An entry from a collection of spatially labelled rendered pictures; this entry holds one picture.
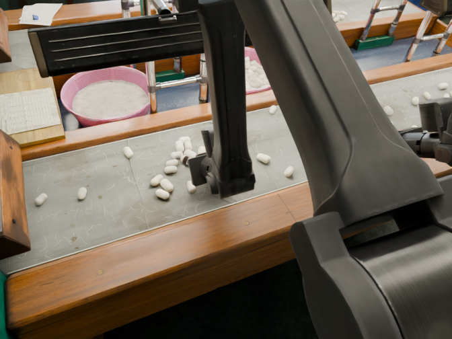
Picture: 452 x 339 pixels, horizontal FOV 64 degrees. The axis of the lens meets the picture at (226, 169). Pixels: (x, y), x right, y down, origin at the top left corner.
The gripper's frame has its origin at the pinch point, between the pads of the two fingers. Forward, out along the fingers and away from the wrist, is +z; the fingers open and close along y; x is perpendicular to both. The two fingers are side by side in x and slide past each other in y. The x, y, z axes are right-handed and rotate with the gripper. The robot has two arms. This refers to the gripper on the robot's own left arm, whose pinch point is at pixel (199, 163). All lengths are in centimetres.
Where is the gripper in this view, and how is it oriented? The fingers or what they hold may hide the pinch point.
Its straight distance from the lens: 91.3
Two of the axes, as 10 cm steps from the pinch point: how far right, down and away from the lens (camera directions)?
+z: -3.7, -1.4, 9.2
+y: -9.1, 2.6, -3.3
